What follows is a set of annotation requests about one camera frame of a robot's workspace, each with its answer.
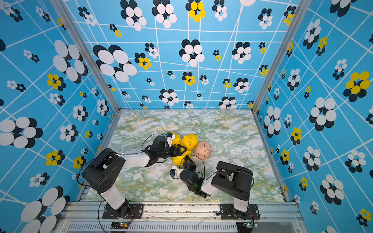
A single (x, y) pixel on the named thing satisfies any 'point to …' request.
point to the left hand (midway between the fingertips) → (185, 152)
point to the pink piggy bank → (203, 150)
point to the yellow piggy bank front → (178, 159)
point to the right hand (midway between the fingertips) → (192, 156)
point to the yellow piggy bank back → (190, 141)
